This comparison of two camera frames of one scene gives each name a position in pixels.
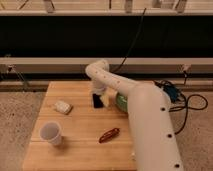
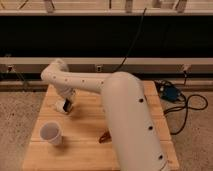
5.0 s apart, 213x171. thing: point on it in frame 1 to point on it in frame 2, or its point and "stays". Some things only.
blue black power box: x=173 y=93 stays
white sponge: x=62 y=107 stays
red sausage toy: x=109 y=135 stays
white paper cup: x=51 y=132 stays
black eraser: x=97 y=102 to x=66 y=105
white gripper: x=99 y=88 to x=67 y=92
